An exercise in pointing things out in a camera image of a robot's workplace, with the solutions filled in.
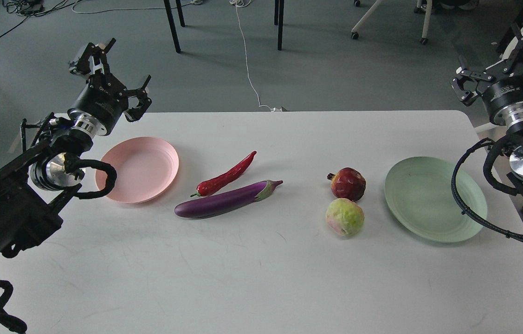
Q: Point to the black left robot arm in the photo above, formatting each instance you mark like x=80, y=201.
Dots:
x=42, y=180

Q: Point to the green plate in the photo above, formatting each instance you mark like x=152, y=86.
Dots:
x=418, y=192

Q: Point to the pink plate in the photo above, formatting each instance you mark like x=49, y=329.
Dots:
x=145, y=166

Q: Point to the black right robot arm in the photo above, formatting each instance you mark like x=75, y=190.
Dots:
x=503, y=170

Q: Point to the red chili pepper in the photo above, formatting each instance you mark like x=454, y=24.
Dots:
x=212, y=186

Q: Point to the black table leg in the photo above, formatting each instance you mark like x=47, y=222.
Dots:
x=171, y=22
x=279, y=21

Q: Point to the green yellow round fruit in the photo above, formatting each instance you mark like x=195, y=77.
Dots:
x=344, y=217

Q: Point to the black table leg left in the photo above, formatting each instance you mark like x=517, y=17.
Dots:
x=171, y=22

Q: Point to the white office chair base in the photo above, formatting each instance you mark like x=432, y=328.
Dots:
x=370, y=23

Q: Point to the black table leg right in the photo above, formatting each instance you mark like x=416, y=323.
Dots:
x=279, y=21

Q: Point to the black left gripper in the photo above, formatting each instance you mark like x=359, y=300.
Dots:
x=104, y=97

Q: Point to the purple eggplant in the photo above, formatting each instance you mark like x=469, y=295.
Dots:
x=228, y=201

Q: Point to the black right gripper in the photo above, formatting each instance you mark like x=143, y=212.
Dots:
x=500, y=86

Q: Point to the red pomegranate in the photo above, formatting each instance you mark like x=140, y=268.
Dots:
x=347, y=183

